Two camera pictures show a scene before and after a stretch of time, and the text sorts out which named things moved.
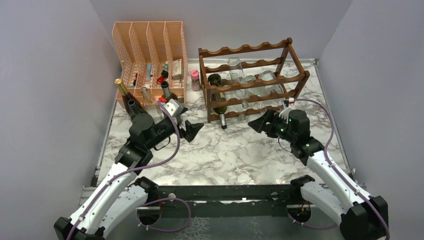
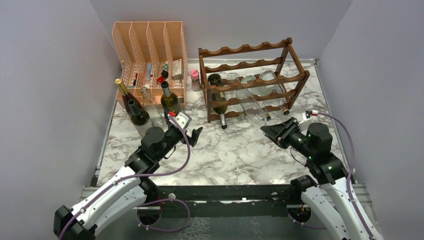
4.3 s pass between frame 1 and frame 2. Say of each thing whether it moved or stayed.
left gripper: moved
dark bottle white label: stayed
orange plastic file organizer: stayed
